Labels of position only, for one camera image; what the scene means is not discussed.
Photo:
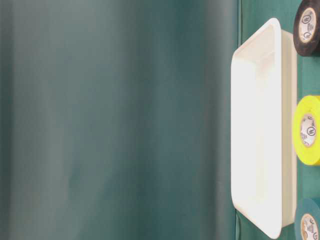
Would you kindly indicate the black tape roll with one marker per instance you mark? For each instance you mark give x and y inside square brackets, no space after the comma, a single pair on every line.
[306,29]

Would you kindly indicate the teal tape roll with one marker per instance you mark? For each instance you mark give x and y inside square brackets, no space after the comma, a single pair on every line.
[307,219]

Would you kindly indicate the yellow tape roll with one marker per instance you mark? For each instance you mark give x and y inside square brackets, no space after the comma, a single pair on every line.
[306,130]

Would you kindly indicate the white plastic case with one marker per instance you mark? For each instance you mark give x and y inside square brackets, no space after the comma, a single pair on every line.
[263,162]

